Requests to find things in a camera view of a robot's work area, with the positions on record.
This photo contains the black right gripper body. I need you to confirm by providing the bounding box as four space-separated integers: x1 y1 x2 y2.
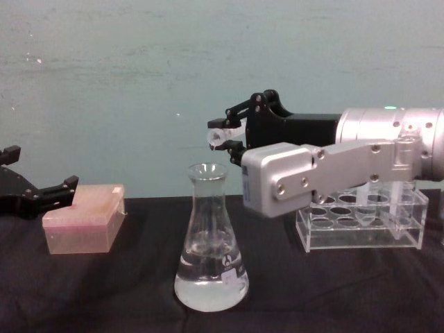
245 89 343 150

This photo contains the clear acrylic tube rack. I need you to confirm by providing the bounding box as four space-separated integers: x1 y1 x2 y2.
295 180 429 251

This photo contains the clear glass conical flask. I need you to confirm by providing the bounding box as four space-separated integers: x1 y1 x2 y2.
173 162 250 312

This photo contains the pink translucent plastic box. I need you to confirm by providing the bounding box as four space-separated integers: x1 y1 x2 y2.
42 183 126 255

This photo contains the clear plastic test tube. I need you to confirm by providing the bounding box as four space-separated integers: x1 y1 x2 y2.
356 183 377 227
207 126 244 152
390 180 406 240

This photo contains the black table cloth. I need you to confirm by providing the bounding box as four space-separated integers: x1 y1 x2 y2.
0 189 444 333

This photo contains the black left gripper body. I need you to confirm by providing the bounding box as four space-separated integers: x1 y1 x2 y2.
0 164 46 221

